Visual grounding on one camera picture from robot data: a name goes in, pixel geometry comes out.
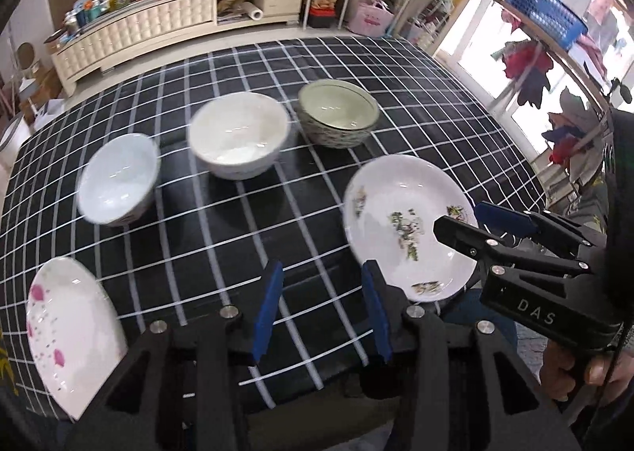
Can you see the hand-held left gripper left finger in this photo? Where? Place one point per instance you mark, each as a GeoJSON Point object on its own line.
{"type": "Point", "coordinates": [267, 307]}

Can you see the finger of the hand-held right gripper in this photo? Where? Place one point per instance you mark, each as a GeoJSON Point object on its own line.
{"type": "Point", "coordinates": [500, 218]}
{"type": "Point", "coordinates": [460, 235]}

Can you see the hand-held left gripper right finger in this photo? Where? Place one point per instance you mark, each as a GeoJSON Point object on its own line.
{"type": "Point", "coordinates": [376, 317]}

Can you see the bear print white plate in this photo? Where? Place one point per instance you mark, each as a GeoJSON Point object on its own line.
{"type": "Point", "coordinates": [391, 188]}

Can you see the large white bowl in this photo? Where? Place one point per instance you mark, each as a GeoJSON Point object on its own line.
{"type": "Point", "coordinates": [237, 134]}

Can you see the green patterned bowl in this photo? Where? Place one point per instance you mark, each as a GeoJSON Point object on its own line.
{"type": "Point", "coordinates": [337, 106]}

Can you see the pink flower white plate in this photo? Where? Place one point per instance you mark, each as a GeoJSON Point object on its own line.
{"type": "Point", "coordinates": [69, 322]}

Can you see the small pale blue bowl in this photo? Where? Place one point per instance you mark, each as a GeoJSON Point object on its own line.
{"type": "Point", "coordinates": [114, 178]}

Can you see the person's right hand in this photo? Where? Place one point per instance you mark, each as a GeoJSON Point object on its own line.
{"type": "Point", "coordinates": [554, 371]}

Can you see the black checkered tablecloth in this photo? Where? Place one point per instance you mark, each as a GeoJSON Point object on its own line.
{"type": "Point", "coordinates": [247, 233]}

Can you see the grey hanging garment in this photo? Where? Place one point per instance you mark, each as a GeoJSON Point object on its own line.
{"type": "Point", "coordinates": [579, 119]}

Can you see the red hanging clothes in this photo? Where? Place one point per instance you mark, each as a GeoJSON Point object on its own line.
{"type": "Point", "coordinates": [525, 59]}

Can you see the wooden drying rack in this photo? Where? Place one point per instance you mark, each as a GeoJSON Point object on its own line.
{"type": "Point", "coordinates": [545, 37]}

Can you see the blue plastic basket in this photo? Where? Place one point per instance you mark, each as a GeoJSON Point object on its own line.
{"type": "Point", "coordinates": [545, 5]}

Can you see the pink bag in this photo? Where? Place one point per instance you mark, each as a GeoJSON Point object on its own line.
{"type": "Point", "coordinates": [371, 20]}

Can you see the white paper roll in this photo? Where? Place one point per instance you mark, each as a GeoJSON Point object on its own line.
{"type": "Point", "coordinates": [254, 13]}

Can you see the cream tufted cabinet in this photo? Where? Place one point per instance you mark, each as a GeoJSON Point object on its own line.
{"type": "Point", "coordinates": [148, 20]}

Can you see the cardboard box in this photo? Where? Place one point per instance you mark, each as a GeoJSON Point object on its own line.
{"type": "Point", "coordinates": [47, 84]}

